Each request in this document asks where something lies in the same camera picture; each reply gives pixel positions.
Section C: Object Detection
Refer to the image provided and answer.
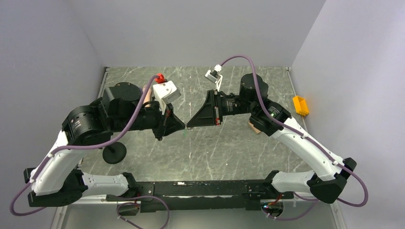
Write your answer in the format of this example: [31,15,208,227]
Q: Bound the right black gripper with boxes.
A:
[188,89,256,127]

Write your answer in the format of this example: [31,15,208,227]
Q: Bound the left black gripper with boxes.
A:
[111,97,186,140]

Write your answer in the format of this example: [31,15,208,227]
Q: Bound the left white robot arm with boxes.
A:
[24,81,185,207]

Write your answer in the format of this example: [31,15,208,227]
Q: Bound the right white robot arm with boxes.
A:
[186,73,357,204]

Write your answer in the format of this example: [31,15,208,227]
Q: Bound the pink microphone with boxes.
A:
[143,85,152,107]

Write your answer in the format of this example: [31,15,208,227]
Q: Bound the tan rectangular wooden block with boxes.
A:
[248,122,261,134]

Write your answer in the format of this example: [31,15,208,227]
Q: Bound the yellow plastic bin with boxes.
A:
[292,95,309,116]

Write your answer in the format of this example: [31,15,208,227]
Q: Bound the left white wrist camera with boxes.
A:
[152,81,181,114]

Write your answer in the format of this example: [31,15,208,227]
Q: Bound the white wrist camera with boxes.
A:
[152,81,181,114]
[205,64,223,91]

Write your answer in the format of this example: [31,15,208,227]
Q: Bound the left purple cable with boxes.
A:
[9,74,159,217]

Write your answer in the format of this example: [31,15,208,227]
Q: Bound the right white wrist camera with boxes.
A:
[205,64,223,91]

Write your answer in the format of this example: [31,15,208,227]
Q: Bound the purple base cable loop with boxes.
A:
[116,195,171,229]

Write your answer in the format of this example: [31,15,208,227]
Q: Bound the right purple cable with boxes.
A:
[220,55,369,208]

